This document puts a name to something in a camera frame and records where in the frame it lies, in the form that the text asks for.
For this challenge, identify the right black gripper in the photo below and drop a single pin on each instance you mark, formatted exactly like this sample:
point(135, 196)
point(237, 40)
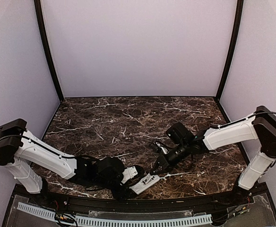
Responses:
point(165, 163)

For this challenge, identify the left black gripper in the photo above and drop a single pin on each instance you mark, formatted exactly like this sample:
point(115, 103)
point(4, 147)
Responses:
point(124, 194)

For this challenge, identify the white remote control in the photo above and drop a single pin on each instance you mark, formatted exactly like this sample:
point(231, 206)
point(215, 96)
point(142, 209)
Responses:
point(145, 183)

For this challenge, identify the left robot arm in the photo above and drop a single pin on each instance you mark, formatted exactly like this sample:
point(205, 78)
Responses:
point(18, 146)

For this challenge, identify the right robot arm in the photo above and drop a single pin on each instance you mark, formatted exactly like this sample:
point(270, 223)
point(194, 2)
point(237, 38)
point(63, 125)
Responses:
point(260, 125)

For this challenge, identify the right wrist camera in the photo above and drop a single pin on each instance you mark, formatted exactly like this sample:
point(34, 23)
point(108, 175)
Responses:
point(159, 147)

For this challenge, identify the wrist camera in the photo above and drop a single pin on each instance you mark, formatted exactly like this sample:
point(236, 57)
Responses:
point(132, 172)
point(159, 147)

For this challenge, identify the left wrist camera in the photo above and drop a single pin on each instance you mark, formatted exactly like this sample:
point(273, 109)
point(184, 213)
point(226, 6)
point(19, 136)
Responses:
point(132, 172)

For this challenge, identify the white slotted cable duct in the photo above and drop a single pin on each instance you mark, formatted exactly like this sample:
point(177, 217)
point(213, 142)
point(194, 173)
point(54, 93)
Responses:
point(114, 220)

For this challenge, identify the black front rail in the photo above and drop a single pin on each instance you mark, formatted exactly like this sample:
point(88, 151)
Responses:
point(63, 202)

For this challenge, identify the left black frame post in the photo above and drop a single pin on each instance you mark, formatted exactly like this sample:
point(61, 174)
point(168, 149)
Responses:
point(46, 49)

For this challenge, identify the black frame post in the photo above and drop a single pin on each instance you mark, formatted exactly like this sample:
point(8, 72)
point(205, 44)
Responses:
point(231, 49)
point(46, 49)

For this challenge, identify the right black frame post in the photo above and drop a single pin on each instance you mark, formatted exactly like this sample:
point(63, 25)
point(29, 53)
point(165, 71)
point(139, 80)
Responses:
point(231, 49)

